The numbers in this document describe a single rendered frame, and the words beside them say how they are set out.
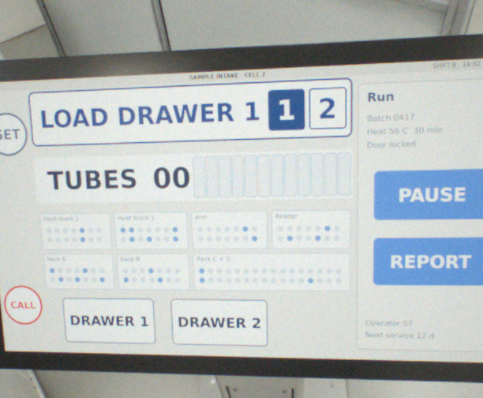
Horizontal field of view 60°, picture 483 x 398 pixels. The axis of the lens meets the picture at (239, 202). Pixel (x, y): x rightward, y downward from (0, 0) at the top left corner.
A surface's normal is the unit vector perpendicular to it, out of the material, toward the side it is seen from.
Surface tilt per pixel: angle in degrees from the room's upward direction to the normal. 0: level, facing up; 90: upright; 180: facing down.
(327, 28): 90
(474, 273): 50
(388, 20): 90
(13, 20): 90
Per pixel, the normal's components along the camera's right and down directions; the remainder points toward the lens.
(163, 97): -0.11, 0.12
